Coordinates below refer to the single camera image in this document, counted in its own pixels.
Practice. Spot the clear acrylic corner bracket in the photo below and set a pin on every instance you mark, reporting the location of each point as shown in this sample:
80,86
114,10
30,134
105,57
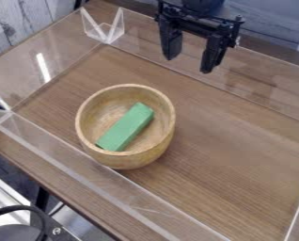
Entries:
105,33

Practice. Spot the black metal bracket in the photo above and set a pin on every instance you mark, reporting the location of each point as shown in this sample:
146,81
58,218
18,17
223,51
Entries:
56,232

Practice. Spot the brown wooden bowl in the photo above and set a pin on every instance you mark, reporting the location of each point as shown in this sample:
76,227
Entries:
104,108

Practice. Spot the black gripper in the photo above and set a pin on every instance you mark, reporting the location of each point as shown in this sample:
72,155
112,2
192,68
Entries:
200,17

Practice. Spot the black table leg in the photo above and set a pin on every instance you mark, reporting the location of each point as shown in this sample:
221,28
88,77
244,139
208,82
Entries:
41,199

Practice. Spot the clear acrylic tray walls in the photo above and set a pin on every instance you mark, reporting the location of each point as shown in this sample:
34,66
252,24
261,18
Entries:
225,183

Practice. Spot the green rectangular block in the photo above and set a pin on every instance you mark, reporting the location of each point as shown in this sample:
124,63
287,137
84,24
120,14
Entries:
126,127

